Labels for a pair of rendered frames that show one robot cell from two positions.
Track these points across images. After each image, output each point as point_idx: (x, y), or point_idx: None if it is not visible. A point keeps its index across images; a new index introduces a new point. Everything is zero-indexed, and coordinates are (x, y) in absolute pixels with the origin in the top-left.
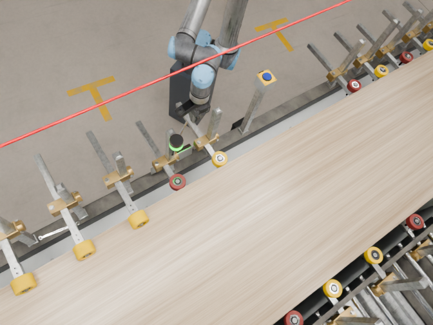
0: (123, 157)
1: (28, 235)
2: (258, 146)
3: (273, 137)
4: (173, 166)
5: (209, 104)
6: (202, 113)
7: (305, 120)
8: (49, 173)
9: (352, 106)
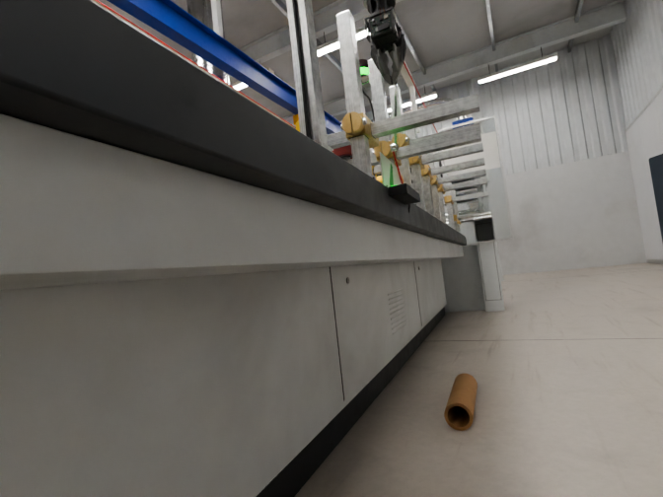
0: (389, 89)
1: (426, 196)
2: (248, 98)
3: (214, 76)
4: (382, 179)
5: (368, 16)
6: (375, 44)
7: (92, 0)
8: (454, 151)
9: None
